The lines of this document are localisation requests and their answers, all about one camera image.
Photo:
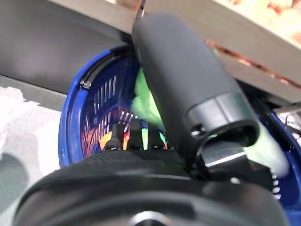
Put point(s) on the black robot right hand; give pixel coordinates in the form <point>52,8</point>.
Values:
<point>188,82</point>

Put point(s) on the napa cabbage white green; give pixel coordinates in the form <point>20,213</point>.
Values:
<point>145,103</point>

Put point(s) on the blue plastic shopping basket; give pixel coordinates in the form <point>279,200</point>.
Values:
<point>77,113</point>

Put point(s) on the small orange carrot piece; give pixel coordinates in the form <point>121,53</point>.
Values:
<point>104,141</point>

